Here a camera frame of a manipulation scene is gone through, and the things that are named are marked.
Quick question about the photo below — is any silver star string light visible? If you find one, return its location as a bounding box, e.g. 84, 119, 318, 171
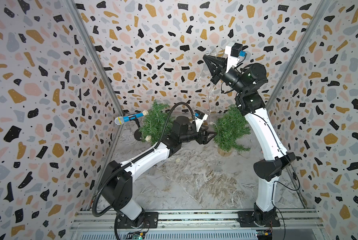
198, 46, 225, 115

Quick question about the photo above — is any blue toy microphone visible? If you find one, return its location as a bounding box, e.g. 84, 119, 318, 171
114, 113, 144, 126

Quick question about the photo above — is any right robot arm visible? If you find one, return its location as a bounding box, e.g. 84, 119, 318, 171
203, 55, 296, 227

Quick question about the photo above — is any green christmas tree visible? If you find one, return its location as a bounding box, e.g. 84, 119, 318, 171
214, 105, 251, 157
140, 101, 170, 146

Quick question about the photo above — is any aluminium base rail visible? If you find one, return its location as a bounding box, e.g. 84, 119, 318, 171
68, 209, 329, 240

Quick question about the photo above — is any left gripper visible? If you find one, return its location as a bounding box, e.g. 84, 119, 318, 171
180, 125, 218, 146

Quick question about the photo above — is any left black corrugated cable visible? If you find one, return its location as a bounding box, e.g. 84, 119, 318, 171
91, 101, 196, 240

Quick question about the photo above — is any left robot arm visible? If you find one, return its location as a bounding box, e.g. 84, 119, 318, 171
92, 111, 216, 228

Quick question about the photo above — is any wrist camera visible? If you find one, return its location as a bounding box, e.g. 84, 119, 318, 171
225, 42, 247, 72
195, 110, 209, 132

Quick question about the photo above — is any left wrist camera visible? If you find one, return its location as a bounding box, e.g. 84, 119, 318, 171
195, 110, 209, 132

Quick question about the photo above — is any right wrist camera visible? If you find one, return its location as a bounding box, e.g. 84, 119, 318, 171
225, 42, 247, 72

